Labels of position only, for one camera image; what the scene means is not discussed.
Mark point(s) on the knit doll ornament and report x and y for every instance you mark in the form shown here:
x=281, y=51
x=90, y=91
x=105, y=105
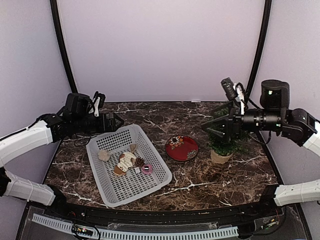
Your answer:
x=126, y=161

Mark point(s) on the beige fluffy ornament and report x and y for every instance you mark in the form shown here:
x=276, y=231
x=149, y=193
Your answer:
x=103, y=155

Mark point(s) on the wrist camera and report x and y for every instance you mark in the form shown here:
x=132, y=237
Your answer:
x=98, y=102
x=234, y=93

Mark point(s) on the white cable duct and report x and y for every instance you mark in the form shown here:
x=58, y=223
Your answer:
x=121, y=231

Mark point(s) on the red floral plate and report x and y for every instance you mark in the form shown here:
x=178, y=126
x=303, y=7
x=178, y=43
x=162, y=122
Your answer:
x=181, y=148

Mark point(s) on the small seashell ornament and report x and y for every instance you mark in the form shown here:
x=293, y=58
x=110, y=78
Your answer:
x=133, y=147

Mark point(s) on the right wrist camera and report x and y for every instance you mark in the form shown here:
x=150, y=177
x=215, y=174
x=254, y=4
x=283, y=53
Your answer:
x=234, y=93

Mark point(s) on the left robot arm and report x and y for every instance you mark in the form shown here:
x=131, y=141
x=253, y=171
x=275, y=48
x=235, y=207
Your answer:
x=80, y=114

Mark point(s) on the white plastic basket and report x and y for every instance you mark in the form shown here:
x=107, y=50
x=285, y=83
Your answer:
x=120, y=190

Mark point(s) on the black front rail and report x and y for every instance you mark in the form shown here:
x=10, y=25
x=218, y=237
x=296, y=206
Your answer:
x=235, y=215

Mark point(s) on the right black frame post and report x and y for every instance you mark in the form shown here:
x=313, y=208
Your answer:
x=260, y=46

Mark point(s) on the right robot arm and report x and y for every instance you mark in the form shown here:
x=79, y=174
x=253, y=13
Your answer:
x=275, y=116

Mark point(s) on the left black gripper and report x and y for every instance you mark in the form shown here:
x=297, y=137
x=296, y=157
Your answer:
x=111, y=127

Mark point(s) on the brown pine cone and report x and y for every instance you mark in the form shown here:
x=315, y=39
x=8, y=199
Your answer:
x=139, y=162

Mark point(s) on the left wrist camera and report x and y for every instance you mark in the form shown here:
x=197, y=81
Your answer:
x=98, y=102

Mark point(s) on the pink ball ornament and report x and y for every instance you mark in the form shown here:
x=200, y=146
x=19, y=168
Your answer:
x=147, y=169

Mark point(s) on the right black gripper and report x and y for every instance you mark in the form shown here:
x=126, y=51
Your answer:
x=234, y=123

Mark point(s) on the small potted christmas tree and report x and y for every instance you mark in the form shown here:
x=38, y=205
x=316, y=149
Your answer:
x=222, y=151

